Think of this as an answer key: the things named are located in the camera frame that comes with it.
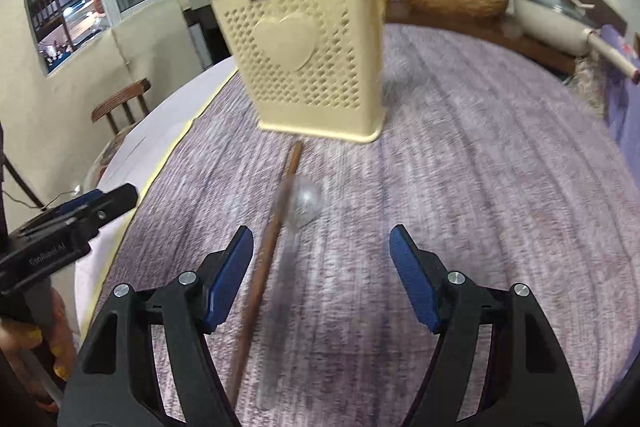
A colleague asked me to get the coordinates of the purple striped tablecloth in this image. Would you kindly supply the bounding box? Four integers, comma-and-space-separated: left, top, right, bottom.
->
92, 24, 640, 427

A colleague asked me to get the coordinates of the white plastic table cover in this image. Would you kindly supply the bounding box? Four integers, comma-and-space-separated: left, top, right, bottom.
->
75, 56, 242, 339

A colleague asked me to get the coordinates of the wooden chair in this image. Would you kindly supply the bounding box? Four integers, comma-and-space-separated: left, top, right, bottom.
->
91, 78, 153, 136

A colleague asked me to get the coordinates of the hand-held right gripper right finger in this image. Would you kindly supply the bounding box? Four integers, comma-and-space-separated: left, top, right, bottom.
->
389, 224, 586, 427

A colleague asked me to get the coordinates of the grey water dispenser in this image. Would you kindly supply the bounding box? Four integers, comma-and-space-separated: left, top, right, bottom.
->
181, 0, 251, 68

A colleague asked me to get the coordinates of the dark wooden cabinet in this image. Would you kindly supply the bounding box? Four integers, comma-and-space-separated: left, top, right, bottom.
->
384, 2, 577, 76

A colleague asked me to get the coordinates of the metal spoon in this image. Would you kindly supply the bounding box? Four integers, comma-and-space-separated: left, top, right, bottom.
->
256, 174, 325, 410

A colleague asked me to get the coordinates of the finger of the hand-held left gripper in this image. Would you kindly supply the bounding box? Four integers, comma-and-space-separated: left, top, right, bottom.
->
75, 183, 140, 231
45, 188, 104, 221

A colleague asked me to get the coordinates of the beige patterned cloth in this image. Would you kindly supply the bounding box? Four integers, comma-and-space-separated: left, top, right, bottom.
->
572, 54, 609, 108

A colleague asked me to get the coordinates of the cream saucepan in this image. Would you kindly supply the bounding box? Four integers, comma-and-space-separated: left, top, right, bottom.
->
512, 0, 640, 84

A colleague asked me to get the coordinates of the glass pot lid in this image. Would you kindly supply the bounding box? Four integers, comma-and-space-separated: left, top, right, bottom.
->
519, 0, 597, 26

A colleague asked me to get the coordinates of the brown wooden chopstick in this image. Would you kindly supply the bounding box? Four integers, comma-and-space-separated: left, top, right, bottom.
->
226, 141, 304, 409

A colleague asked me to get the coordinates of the purple floral cloth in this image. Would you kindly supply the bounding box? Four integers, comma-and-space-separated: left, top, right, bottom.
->
599, 24, 640, 168

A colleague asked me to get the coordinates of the person's left hand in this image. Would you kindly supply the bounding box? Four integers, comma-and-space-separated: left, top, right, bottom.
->
0, 293, 77, 413

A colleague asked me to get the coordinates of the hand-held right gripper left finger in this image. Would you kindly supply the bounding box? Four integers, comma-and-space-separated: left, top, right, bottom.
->
57, 225, 255, 427

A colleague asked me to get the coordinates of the brown and cream rice cooker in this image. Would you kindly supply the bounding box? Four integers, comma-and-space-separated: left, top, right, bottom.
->
559, 0, 629, 34

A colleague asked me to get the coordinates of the cream plastic utensil basket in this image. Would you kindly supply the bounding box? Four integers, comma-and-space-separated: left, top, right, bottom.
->
207, 0, 389, 144

